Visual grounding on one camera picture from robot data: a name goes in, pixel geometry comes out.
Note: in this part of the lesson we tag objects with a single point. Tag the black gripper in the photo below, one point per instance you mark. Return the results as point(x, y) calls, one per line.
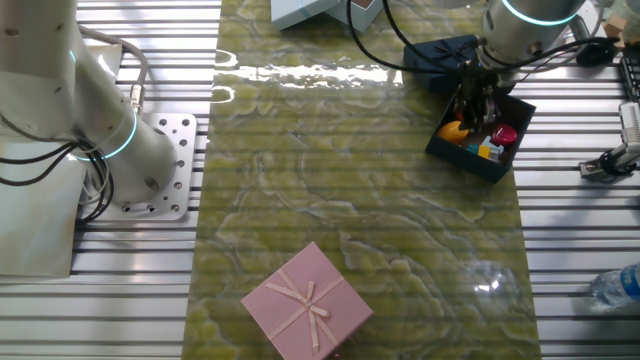
point(482, 90)

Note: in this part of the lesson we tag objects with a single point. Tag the yellow toy mango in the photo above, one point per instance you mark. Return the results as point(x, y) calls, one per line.
point(450, 132)

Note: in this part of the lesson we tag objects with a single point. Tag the dark blue gift box base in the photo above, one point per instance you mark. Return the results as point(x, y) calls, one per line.
point(465, 157)

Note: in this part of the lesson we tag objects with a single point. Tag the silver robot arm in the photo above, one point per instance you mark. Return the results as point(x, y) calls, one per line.
point(50, 100)

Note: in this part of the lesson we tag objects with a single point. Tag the dark blue ribboned box lid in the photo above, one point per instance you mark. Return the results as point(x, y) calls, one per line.
point(430, 60)

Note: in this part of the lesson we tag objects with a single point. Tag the light blue gift box base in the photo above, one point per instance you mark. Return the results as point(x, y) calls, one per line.
point(360, 17)

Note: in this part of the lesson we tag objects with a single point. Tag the light blue ribboned box lid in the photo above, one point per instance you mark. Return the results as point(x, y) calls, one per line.
point(300, 12)

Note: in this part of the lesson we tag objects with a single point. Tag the pink ribboned gift box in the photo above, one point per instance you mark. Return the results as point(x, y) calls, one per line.
point(305, 305)

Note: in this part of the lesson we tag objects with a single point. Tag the light blue number one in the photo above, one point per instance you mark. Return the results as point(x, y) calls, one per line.
point(494, 146)

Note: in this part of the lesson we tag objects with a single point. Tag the pink translucent plastic toy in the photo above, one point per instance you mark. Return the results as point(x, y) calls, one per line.
point(505, 134)

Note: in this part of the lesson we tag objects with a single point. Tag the green marble pattern mat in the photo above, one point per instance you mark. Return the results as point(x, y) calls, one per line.
point(350, 200)

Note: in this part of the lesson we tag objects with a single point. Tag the black keyboard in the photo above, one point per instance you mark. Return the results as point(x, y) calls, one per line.
point(631, 77)

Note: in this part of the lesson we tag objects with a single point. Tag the wooden block puzzle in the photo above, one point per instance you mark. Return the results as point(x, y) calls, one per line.
point(616, 26)

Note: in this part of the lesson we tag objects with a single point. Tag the clear plastic water bottle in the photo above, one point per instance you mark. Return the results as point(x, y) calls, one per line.
point(617, 286)

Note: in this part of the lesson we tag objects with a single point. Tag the silver robot mounting plate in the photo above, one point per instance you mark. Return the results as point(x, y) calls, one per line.
point(175, 130)

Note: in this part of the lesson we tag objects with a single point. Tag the silver ribbed camera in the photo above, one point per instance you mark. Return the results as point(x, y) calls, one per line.
point(631, 122)

